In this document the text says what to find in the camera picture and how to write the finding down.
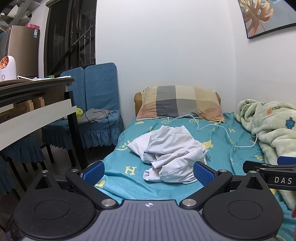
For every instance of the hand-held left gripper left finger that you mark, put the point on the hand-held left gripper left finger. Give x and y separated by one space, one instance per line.
93 172

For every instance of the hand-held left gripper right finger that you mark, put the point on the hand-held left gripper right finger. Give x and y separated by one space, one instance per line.
203 173

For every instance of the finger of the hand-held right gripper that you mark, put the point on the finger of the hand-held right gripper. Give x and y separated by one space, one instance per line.
251 165
288 160

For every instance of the white shirt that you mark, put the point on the white shirt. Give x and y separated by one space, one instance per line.
171 143

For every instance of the cream printed fleece blanket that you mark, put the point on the cream printed fleece blanket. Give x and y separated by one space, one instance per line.
272 129

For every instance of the teal printed bed sheet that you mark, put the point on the teal printed bed sheet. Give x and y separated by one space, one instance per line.
219 143

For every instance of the grey cloth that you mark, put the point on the grey cloth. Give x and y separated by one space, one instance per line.
97 114

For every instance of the green plush toy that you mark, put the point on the green plush toy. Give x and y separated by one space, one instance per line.
79 112

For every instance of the blue covered chair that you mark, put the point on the blue covered chair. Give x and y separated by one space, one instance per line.
101 88
74 83
25 150
5 178

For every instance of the checked pillow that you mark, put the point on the checked pillow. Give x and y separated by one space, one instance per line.
175 102

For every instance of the mustard brown pillow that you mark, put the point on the mustard brown pillow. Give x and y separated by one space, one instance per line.
137 97

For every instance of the green packet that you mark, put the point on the green packet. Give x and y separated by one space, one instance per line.
51 76

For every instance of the white papers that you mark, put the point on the white papers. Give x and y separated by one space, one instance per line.
29 78

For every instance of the white space heater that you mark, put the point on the white space heater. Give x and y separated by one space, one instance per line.
8 68

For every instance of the dark window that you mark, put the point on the dark window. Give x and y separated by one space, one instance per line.
69 34

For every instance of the silver refrigerator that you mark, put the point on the silver refrigerator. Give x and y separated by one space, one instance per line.
23 51

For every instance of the pink lidded container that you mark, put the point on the pink lidded container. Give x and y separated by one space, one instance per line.
32 25

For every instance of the grey metal rack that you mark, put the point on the grey metal rack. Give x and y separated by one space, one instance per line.
13 11

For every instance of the framed leaf wall picture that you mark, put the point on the framed leaf wall picture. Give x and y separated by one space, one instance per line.
259 16

